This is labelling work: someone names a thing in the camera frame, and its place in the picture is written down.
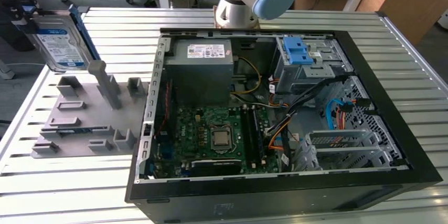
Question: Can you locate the black cable bundle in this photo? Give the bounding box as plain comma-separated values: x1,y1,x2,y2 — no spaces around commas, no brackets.
276,76,351,135

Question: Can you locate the blue RAM stick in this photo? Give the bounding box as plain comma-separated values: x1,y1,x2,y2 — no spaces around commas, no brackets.
55,128,93,134

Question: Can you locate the grey parts rack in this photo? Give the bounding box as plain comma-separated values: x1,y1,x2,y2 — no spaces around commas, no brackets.
31,60,148,159

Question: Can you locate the hard disk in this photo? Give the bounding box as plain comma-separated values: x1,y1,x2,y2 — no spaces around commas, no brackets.
21,3,103,73

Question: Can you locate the CPU socket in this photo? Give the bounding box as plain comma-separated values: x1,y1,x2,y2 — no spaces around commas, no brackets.
208,123,235,154

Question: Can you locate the grey metal foot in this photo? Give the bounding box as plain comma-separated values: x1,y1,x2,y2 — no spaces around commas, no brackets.
0,58,17,80

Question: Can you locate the blue SATA wire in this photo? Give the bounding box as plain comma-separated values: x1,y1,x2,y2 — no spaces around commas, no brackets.
325,98,355,132

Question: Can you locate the black wire waste basket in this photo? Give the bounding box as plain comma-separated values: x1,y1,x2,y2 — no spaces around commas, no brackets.
0,32,36,52

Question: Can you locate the grey power supply unit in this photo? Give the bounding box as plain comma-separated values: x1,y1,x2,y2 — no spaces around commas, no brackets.
164,39,235,108

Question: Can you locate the grey metal disk bay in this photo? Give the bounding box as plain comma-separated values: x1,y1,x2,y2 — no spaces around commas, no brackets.
296,129,411,172

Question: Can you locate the black graphics card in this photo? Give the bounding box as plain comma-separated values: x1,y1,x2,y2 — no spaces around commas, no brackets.
191,157,243,177

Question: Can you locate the black PC case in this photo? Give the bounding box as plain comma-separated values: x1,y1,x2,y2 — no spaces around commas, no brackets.
124,27,443,224

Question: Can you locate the green motherboard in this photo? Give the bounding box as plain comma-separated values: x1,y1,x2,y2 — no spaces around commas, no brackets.
153,104,281,179

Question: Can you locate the grey optical drive cage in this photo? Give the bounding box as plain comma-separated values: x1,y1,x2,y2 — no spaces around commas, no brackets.
272,35,355,95

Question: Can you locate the red yellow power wire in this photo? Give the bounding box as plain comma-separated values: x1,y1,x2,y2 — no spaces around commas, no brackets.
335,99,372,132

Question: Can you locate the blue drive latch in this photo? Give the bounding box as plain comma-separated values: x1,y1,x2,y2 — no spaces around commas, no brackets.
283,36,313,65

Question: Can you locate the silver CPU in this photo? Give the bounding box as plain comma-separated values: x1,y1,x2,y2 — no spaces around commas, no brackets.
212,129,232,147

